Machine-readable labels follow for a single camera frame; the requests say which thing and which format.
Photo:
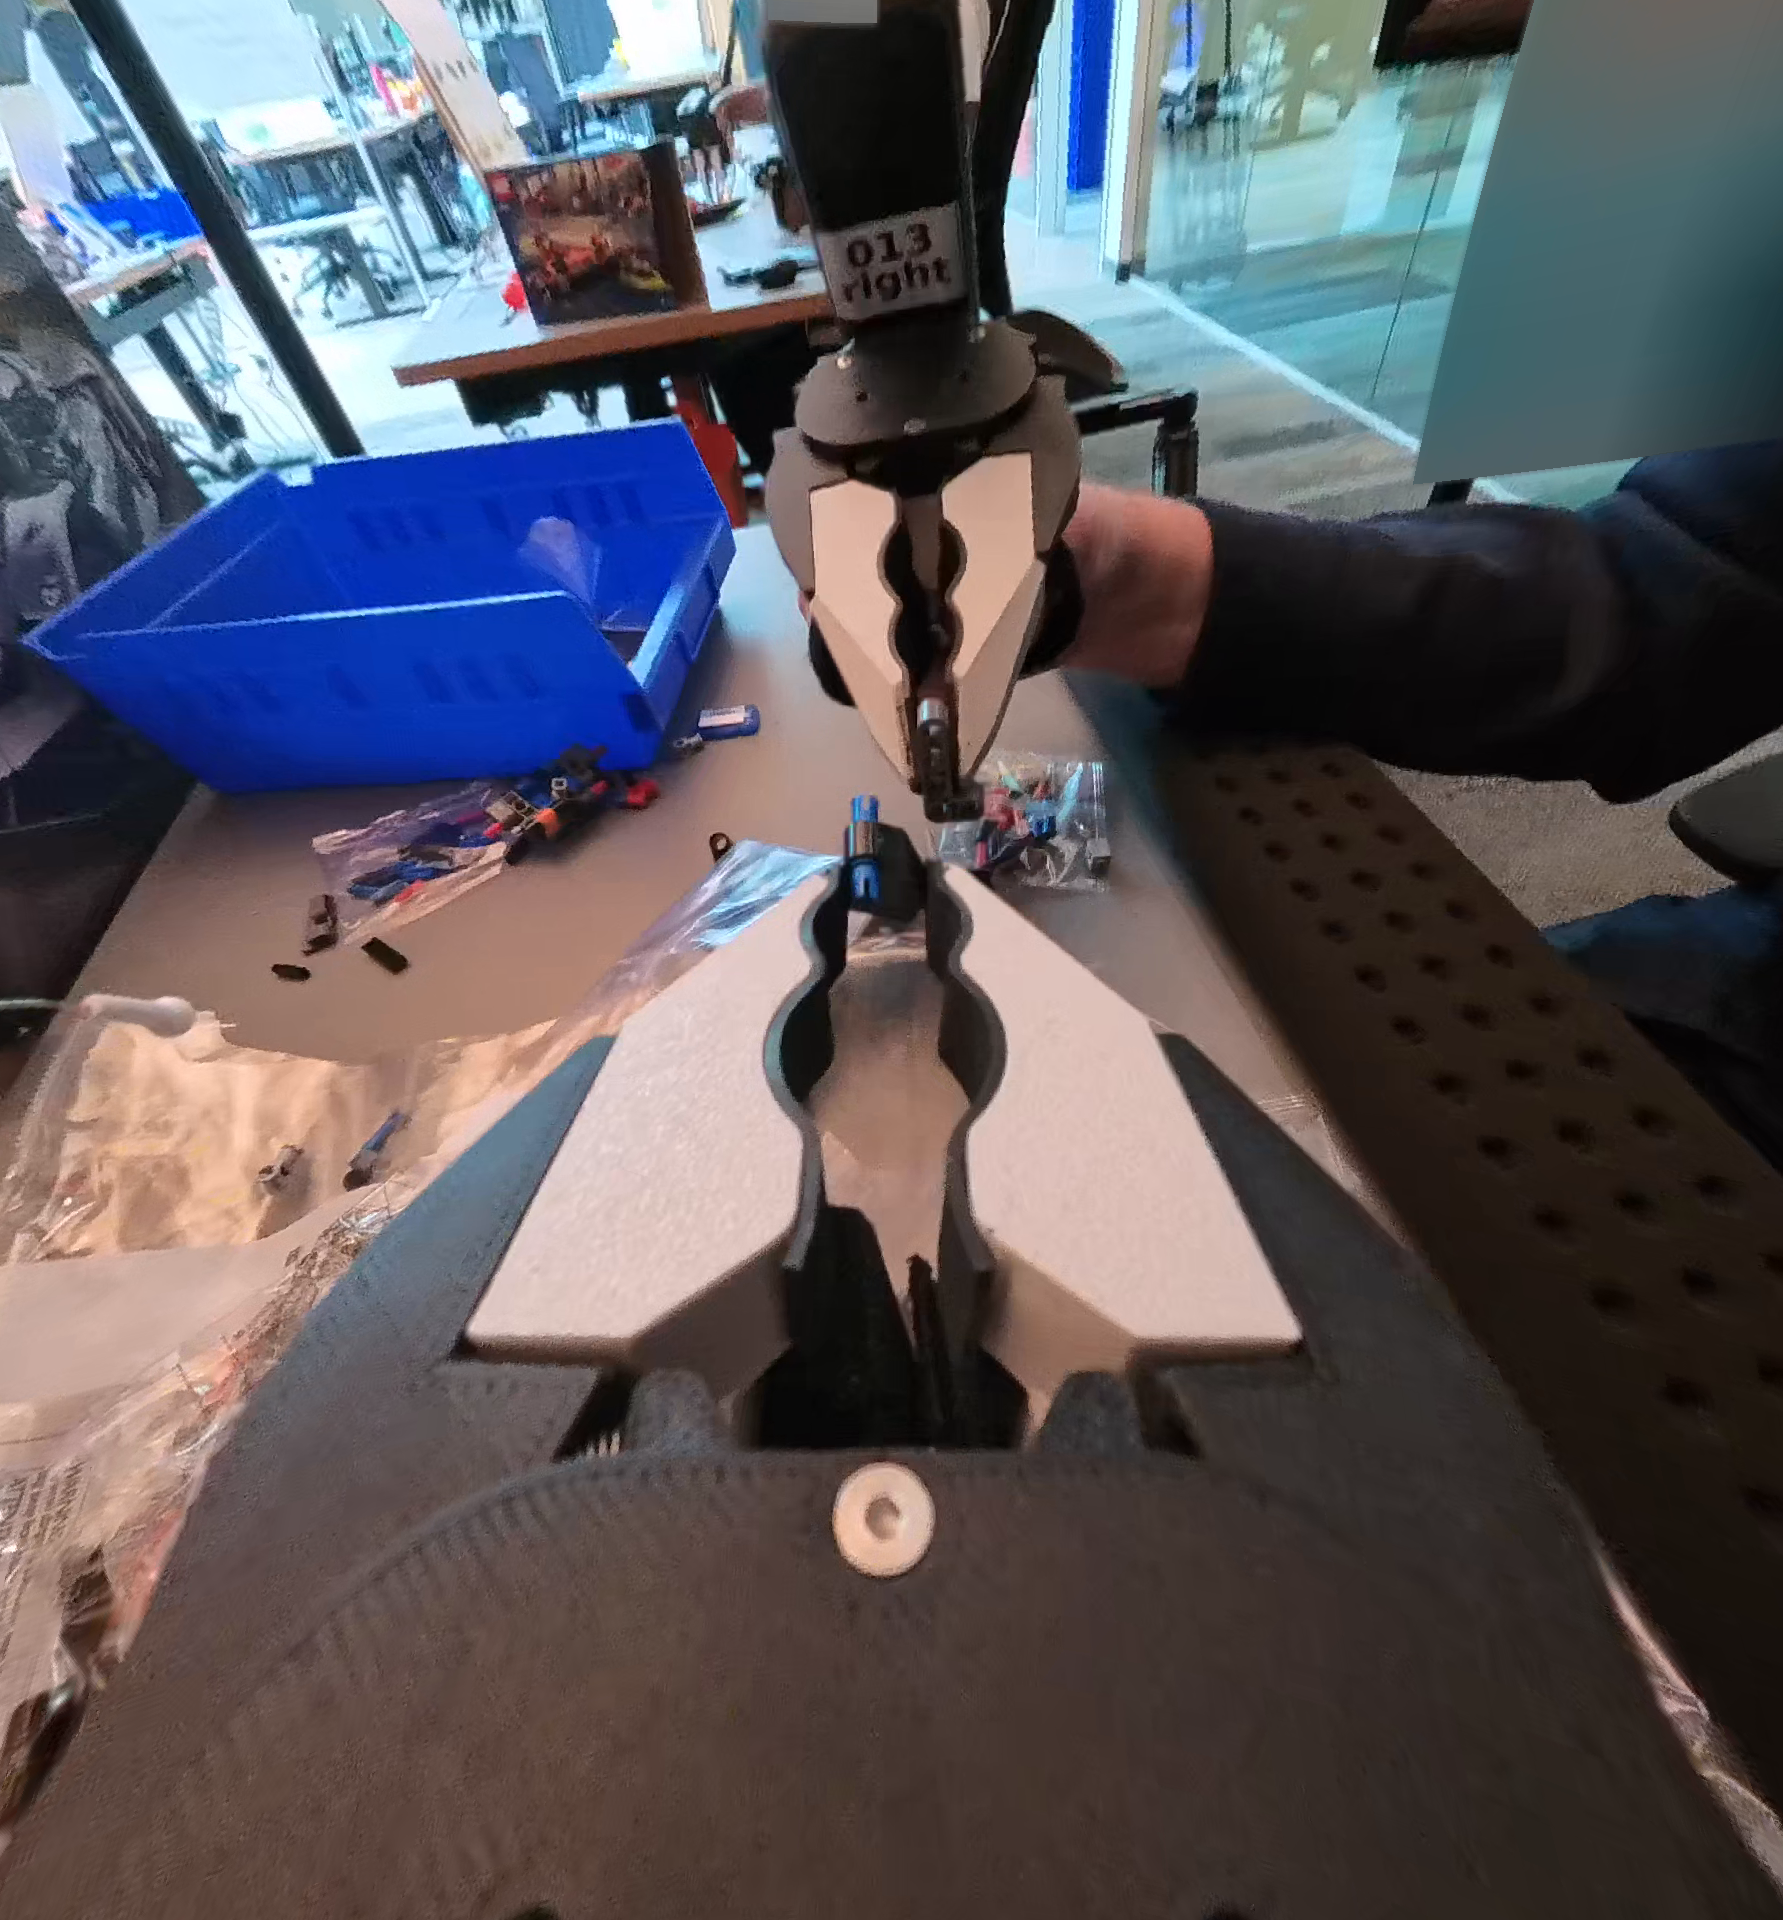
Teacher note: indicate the black steel column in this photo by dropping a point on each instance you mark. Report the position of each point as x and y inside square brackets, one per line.
[231, 225]

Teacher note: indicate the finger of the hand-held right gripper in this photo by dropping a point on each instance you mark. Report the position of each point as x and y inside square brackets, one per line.
[1004, 570]
[854, 600]

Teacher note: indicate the clear bag of pale parts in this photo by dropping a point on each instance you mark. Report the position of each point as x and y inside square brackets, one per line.
[231, 1094]

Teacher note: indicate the blue plastic bin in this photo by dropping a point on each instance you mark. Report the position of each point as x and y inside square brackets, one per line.
[381, 674]

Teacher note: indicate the black chair seat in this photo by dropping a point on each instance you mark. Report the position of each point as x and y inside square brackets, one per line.
[1740, 819]

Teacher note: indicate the black blue lego connector assembly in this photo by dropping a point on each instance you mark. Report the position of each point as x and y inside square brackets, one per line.
[884, 871]

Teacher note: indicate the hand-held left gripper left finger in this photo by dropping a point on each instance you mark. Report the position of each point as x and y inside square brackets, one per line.
[636, 1201]

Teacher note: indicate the small blue lego piece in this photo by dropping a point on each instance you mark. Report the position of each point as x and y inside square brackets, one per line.
[734, 720]

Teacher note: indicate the small black orange lego assembly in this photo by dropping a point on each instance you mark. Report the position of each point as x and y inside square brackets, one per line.
[577, 803]

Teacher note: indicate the blue lego axle pin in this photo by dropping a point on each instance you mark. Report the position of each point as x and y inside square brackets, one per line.
[379, 1148]

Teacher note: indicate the large white-label lego parts bag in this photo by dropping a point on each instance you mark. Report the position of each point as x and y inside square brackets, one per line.
[21, 1501]

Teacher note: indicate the pale grey panel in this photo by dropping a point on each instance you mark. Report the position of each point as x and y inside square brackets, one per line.
[1656, 271]

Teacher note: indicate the black office chair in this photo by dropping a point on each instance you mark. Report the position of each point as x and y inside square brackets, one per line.
[1132, 404]

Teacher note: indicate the black perforated board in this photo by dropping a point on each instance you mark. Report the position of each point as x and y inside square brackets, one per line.
[1506, 1125]

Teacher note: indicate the small bag of blue parts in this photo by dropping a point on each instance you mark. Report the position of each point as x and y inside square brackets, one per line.
[411, 854]

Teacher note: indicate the small grey lego pin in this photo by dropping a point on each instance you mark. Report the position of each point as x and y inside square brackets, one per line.
[285, 1167]

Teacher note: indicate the person's right forearm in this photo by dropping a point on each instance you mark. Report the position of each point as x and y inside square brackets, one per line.
[1432, 631]

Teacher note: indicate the small bag of lego parts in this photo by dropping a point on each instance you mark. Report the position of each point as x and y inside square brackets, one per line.
[1042, 825]

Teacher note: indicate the grey lego connector piece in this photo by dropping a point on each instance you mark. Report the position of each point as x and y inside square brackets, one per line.
[940, 751]

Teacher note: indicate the dark grey lego piece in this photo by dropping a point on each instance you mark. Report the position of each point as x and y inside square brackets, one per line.
[321, 922]

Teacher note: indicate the wooden office desk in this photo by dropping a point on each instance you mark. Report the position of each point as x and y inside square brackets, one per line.
[607, 352]

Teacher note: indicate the black lego set box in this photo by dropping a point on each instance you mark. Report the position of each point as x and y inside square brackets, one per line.
[37, 525]

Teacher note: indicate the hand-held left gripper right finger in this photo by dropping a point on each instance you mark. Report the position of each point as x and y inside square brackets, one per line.
[1132, 1201]

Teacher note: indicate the small lego set box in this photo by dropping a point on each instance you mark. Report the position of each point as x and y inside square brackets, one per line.
[593, 240]

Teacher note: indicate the person's right hand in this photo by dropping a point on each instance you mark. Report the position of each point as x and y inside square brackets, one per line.
[1138, 584]

